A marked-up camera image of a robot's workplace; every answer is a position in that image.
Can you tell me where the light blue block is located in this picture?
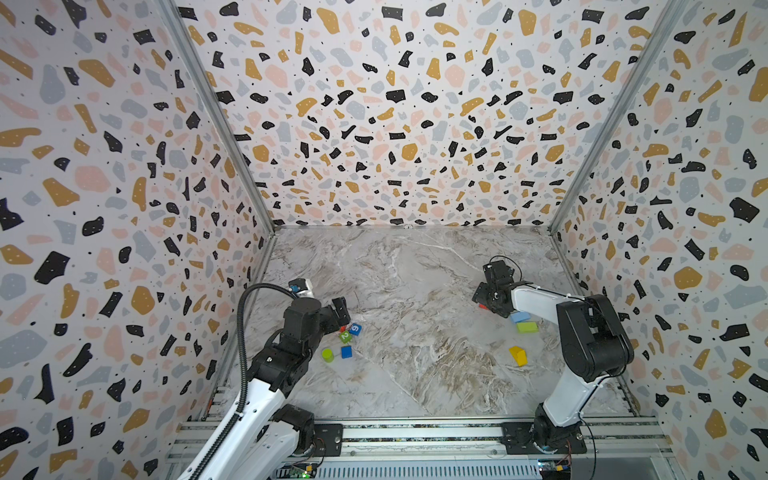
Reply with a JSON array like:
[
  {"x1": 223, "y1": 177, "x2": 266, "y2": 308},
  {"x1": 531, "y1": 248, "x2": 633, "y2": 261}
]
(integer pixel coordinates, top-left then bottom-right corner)
[{"x1": 509, "y1": 311, "x2": 531, "y2": 324}]

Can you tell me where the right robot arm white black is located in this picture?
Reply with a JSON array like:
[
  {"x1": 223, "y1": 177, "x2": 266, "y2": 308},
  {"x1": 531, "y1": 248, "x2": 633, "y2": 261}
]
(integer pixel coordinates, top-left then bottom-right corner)
[{"x1": 472, "y1": 259, "x2": 634, "y2": 453}]

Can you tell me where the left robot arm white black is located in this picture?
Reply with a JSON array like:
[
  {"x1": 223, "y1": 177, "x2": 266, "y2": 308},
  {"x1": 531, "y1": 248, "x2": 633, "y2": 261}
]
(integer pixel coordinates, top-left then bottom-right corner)
[{"x1": 180, "y1": 297, "x2": 351, "y2": 479}]

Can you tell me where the lime green cylinder block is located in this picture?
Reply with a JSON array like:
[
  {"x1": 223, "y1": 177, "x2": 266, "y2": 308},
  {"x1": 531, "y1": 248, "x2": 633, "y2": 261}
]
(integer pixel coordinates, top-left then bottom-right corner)
[{"x1": 322, "y1": 348, "x2": 335, "y2": 363}]

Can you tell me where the yellow wedge block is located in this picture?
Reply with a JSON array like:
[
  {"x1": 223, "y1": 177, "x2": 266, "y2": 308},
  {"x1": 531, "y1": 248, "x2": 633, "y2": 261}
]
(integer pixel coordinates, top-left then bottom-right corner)
[{"x1": 509, "y1": 346, "x2": 528, "y2": 367}]

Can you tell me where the left electronics board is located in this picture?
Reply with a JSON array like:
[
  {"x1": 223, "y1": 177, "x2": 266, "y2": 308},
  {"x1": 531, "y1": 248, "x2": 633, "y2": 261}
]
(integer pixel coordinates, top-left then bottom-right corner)
[{"x1": 276, "y1": 463, "x2": 318, "y2": 479}]

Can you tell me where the electronics board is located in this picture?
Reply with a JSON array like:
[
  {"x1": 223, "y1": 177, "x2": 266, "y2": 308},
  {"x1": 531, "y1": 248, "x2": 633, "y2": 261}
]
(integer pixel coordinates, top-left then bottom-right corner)
[
  {"x1": 276, "y1": 463, "x2": 318, "y2": 479},
  {"x1": 537, "y1": 460, "x2": 571, "y2": 480}
]

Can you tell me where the right electronics board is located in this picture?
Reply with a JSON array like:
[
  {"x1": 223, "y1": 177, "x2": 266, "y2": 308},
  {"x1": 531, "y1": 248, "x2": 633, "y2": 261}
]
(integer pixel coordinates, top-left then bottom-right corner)
[{"x1": 537, "y1": 460, "x2": 571, "y2": 480}]

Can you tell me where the right corner aluminium profile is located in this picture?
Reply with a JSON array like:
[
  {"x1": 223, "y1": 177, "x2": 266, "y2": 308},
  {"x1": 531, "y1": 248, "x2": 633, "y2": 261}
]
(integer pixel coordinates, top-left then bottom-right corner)
[{"x1": 548, "y1": 0, "x2": 691, "y2": 234}]

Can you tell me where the corner aluminium profile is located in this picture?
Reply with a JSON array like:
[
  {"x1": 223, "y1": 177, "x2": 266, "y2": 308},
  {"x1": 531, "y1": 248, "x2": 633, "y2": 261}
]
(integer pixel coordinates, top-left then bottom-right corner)
[
  {"x1": 152, "y1": 0, "x2": 277, "y2": 234},
  {"x1": 548, "y1": 0, "x2": 691, "y2": 234}
]

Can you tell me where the left corner aluminium profile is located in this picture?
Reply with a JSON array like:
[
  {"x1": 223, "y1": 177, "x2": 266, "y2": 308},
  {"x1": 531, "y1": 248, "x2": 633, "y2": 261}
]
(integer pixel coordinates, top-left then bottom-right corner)
[{"x1": 152, "y1": 0, "x2": 277, "y2": 234}]

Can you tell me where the black corrugated cable conduit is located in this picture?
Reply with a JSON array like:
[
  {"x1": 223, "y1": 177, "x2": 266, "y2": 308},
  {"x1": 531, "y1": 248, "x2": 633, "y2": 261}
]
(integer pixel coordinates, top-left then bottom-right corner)
[{"x1": 188, "y1": 283, "x2": 298, "y2": 480}]

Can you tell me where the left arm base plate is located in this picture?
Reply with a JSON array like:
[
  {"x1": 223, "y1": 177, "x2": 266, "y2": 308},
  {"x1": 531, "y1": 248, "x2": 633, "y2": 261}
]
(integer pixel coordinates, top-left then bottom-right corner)
[{"x1": 277, "y1": 421, "x2": 344, "y2": 458}]

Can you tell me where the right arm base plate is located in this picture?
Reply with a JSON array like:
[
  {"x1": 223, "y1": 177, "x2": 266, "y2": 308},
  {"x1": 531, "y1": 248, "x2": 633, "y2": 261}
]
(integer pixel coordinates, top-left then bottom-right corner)
[{"x1": 501, "y1": 418, "x2": 587, "y2": 455}]

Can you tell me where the aluminium mounting rail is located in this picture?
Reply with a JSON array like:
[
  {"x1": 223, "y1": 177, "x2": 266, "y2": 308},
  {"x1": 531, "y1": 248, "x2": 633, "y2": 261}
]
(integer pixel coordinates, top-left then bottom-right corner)
[{"x1": 166, "y1": 417, "x2": 685, "y2": 479}]

